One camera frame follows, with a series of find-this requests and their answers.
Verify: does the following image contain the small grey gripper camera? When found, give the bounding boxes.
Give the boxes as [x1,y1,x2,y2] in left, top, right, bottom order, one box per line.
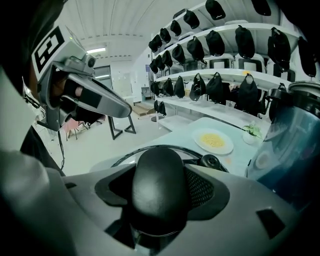
[86,55,98,69]

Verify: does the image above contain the pink chair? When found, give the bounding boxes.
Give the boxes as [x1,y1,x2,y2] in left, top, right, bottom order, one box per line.
[61,119,87,142]

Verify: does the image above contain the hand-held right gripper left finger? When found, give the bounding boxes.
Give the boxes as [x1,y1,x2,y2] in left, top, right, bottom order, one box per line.
[0,148,138,256]

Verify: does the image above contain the yellow corn kernels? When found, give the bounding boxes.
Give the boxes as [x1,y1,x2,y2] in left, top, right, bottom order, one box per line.
[199,133,225,148]

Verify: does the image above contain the small light blue table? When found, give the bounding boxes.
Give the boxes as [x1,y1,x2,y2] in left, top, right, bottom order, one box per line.
[89,116,273,181]

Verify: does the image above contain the ceiling light strip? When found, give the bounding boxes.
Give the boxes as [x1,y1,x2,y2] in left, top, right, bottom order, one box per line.
[86,47,107,55]

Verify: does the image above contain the white round plate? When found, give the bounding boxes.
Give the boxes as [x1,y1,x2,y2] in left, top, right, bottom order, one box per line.
[191,127,235,156]

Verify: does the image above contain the brown cardboard box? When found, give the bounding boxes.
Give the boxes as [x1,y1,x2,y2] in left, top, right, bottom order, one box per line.
[131,102,153,117]

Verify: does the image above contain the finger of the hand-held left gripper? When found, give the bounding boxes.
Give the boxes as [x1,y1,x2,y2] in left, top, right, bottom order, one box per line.
[62,72,133,119]

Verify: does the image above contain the white desk with black legs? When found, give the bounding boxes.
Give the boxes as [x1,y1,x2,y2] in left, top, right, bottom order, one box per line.
[106,113,137,141]

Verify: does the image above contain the white shelving rack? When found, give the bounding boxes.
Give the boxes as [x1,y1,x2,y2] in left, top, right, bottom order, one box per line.
[148,0,320,133]

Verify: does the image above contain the rows of black hanging bags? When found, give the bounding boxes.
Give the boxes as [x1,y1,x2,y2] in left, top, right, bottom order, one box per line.
[147,0,320,118]

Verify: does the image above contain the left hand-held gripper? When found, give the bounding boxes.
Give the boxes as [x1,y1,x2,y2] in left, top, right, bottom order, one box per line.
[31,24,108,132]

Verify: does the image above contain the person's left hand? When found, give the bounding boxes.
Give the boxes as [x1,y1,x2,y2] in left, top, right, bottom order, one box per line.
[52,73,85,101]

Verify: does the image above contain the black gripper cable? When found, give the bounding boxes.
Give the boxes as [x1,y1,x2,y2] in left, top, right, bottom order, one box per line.
[56,129,66,171]

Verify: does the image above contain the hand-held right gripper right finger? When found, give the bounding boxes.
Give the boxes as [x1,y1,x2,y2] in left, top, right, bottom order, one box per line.
[136,163,311,256]

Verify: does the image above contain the small potted succulent plant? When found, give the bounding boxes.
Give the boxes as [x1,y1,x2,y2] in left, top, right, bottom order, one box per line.
[241,120,264,145]

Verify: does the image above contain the dark pressure cooker body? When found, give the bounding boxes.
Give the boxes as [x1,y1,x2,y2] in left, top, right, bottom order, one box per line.
[246,80,320,216]

